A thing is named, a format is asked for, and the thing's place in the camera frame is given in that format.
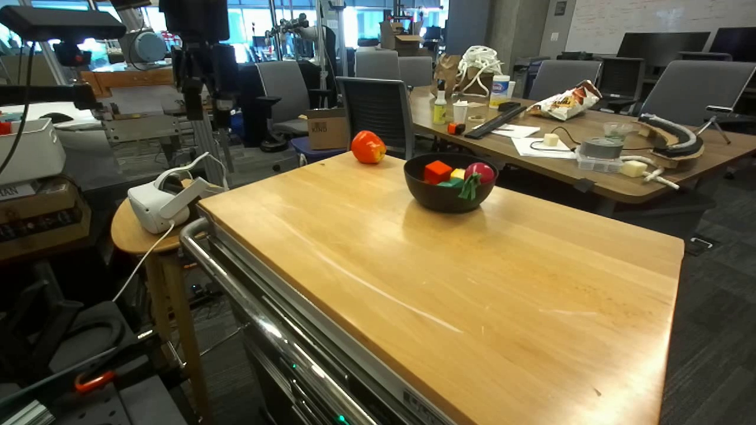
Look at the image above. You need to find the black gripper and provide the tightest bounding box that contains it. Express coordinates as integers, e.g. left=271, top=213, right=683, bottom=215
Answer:
left=173, top=40, right=239, bottom=123

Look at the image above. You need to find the red wooden cube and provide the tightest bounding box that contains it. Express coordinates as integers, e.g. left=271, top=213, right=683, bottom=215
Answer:
left=420, top=158, right=457, bottom=189

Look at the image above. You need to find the black bowl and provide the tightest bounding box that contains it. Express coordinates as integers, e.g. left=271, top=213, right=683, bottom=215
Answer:
left=402, top=150, right=502, bottom=215

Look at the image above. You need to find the white VR headset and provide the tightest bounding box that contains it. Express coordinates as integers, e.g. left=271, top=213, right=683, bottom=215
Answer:
left=126, top=150, right=232, bottom=236

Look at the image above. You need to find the cardboard box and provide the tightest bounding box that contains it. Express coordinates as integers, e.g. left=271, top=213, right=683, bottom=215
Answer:
left=305, top=105, right=353, bottom=152

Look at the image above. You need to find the round wooden stool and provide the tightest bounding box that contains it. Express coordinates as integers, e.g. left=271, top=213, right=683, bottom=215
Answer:
left=108, top=196, right=215, bottom=425

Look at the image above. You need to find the black flat panel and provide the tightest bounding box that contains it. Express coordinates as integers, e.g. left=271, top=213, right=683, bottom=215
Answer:
left=0, top=4, right=127, bottom=43

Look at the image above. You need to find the dark office chair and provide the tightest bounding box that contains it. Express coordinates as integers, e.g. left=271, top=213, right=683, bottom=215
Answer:
left=339, top=76, right=419, bottom=160

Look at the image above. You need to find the white printer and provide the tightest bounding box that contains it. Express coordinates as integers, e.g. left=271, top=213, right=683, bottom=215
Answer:
left=0, top=115, right=69, bottom=189

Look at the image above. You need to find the yellow liquid bottle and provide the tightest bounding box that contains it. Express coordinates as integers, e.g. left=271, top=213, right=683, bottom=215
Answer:
left=430, top=89, right=452, bottom=129

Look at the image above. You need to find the white mesh helmet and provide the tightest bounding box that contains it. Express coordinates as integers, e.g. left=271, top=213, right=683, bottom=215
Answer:
left=457, top=43, right=505, bottom=96

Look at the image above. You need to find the grey metal tool cart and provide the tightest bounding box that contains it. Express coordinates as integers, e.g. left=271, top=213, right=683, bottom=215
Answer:
left=177, top=215, right=463, bottom=425

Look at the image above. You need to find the long black keyboard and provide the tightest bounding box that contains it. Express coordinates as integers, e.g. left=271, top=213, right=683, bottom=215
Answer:
left=461, top=98, right=532, bottom=141

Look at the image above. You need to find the white paper sheet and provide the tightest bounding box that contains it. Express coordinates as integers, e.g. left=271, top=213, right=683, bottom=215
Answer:
left=509, top=135, right=584, bottom=162
left=491, top=123, right=546, bottom=141

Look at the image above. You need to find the chips bag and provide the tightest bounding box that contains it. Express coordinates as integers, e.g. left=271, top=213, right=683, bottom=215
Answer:
left=526, top=77, right=606, bottom=123

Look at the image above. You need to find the white power adapter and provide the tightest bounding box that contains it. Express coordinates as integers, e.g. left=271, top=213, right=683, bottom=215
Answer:
left=620, top=156, right=681, bottom=191

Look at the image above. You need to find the black monitor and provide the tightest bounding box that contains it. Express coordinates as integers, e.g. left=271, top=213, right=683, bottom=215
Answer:
left=706, top=26, right=756, bottom=64
left=617, top=30, right=713, bottom=60

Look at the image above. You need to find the curved white black device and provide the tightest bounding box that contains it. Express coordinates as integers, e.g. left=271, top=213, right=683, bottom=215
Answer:
left=635, top=110, right=706, bottom=160

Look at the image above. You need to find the brown wooden desk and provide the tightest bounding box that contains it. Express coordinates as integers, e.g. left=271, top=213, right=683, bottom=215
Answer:
left=409, top=83, right=756, bottom=207

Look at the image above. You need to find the white headset cable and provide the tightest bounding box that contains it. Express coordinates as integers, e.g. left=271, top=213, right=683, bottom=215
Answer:
left=108, top=219, right=180, bottom=306

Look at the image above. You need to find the steel cart handle bar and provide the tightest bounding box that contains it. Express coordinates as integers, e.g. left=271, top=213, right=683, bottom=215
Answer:
left=177, top=217, right=380, bottom=425

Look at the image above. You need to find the black metal stand frame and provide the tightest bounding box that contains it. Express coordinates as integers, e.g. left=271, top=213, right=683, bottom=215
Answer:
left=0, top=258, right=186, bottom=425

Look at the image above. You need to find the orange clamp handle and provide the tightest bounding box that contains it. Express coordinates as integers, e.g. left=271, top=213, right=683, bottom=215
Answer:
left=73, top=367, right=118, bottom=396

